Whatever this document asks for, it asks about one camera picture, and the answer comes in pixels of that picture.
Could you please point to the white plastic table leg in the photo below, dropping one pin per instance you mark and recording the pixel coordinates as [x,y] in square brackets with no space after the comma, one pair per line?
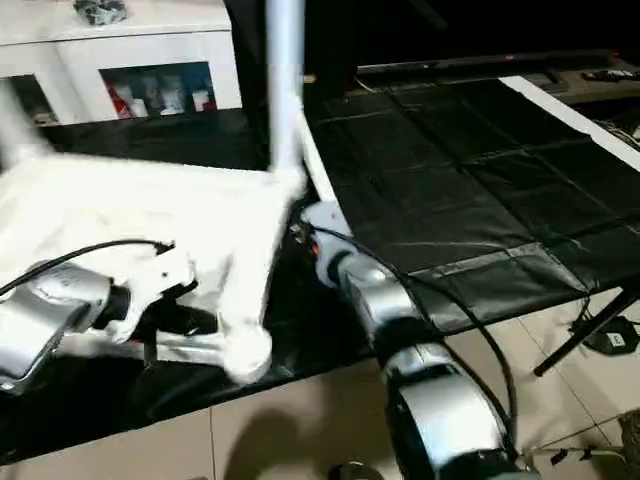
[285,80]
[320,168]
[15,130]

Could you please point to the white plastic table top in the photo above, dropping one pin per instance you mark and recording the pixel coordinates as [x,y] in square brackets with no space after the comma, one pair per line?
[120,200]

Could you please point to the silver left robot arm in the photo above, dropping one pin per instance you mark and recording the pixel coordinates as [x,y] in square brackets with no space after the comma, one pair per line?
[40,320]

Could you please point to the black work mat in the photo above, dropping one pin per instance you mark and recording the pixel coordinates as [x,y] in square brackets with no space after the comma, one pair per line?
[450,180]

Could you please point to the tan label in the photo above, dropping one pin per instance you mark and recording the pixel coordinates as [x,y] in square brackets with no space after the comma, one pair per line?
[311,77]

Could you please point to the white cup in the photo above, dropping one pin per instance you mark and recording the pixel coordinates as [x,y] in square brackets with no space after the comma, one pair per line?
[201,101]

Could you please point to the white bottle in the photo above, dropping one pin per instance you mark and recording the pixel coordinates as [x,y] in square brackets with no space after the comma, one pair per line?
[172,98]

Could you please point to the red bottle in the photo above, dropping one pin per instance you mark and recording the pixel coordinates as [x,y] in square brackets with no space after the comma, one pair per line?
[115,100]

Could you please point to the white glass door cabinet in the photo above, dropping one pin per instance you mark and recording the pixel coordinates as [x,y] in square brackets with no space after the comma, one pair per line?
[150,45]

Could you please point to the black stand foot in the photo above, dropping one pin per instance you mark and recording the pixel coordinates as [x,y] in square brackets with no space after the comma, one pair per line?
[585,335]

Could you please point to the grey metallic ornament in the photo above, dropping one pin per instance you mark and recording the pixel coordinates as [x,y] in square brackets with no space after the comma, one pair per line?
[100,10]

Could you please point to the black power adapter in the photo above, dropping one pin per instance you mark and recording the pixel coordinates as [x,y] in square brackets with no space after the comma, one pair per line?
[612,338]

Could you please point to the black remote control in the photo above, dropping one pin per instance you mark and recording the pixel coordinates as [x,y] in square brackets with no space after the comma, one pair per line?
[612,74]

